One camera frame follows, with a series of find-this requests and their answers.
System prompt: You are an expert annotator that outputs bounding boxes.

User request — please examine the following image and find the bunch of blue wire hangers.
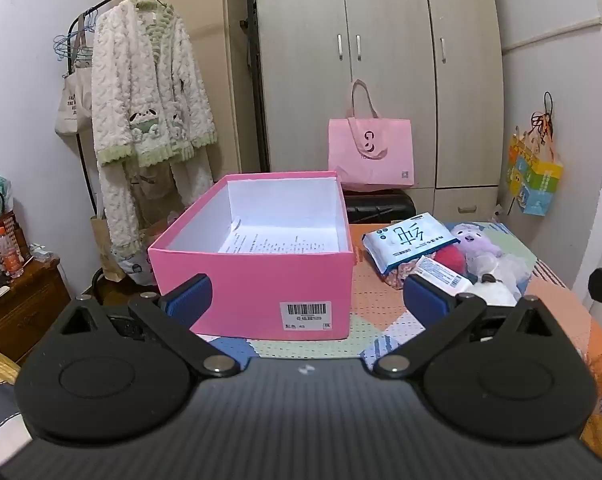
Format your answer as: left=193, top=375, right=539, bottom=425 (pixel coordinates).
left=54, top=7, right=96, bottom=66

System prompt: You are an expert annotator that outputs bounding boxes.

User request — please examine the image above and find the canvas tote bag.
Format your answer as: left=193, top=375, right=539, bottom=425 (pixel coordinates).
left=55, top=12, right=94, bottom=137

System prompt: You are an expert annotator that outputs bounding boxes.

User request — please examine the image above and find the patchwork table cover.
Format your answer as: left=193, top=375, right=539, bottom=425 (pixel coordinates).
left=78, top=220, right=602, bottom=466

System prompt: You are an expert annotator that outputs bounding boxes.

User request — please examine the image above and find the black clothes rack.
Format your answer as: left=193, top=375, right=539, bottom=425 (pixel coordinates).
left=67, top=0, right=227, bottom=291

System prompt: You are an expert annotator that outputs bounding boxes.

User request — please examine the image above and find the wooden nightstand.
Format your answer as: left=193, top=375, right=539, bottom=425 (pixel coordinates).
left=0, top=255, right=72, bottom=366

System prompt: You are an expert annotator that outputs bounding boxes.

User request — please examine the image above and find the beige wardrobe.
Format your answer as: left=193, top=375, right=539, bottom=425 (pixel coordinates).
left=251, top=0, right=504, bottom=223

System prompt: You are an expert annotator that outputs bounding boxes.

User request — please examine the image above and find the orange drink bottle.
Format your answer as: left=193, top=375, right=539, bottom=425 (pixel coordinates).
left=0, top=226, right=24, bottom=279

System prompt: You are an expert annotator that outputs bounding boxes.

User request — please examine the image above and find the pink tote bag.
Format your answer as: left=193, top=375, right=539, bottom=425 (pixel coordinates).
left=328, top=79, right=416, bottom=192

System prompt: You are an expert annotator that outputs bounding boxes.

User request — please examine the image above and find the cream fleece robe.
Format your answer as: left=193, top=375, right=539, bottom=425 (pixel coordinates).
left=91, top=0, right=218, bottom=261

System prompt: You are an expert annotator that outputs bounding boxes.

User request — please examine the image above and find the beige wooden door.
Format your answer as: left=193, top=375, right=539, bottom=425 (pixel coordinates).
left=112, top=0, right=254, bottom=177

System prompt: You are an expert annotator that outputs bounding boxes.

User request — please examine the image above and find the floral cloth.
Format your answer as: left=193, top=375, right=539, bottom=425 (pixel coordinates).
left=381, top=260, right=422, bottom=291

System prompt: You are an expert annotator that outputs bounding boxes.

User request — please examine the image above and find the purple plush toy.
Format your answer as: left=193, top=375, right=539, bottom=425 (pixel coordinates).
left=448, top=222, right=504, bottom=276

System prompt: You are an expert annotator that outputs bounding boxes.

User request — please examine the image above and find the white and blue tissue pack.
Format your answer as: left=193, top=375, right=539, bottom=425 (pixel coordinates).
left=362, top=211, right=462, bottom=276

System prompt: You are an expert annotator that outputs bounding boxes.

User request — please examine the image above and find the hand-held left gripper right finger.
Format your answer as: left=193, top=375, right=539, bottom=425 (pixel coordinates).
left=371, top=274, right=556, bottom=380

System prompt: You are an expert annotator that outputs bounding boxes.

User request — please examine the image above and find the black suitcase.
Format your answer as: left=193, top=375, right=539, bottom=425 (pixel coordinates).
left=343, top=190, right=416, bottom=225

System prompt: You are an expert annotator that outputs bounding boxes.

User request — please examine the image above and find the white plush toy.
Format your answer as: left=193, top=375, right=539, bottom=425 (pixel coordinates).
left=473, top=255, right=532, bottom=307

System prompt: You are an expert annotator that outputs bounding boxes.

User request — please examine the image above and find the white tube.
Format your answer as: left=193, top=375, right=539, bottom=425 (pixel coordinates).
left=415, top=255, right=474, bottom=295

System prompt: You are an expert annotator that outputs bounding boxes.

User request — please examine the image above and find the brown paper bag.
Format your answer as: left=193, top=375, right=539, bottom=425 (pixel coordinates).
left=90, top=215, right=154, bottom=283

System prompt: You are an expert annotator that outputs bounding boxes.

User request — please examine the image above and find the pink cardboard box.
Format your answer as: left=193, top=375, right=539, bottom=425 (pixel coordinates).
left=148, top=171, right=354, bottom=341

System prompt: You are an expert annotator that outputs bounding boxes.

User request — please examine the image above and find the white refrigerator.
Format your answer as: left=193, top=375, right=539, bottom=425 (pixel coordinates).
left=491, top=0, right=602, bottom=291

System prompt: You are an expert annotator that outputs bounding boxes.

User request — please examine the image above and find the red fluffy plush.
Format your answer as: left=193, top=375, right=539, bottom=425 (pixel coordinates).
left=431, top=245, right=466, bottom=274

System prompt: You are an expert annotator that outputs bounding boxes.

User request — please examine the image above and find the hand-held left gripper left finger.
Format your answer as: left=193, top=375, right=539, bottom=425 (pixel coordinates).
left=46, top=274, right=242, bottom=379

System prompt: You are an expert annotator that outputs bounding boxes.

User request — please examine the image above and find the colourful paper bag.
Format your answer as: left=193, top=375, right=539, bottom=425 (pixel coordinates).
left=506, top=92, right=564, bottom=217

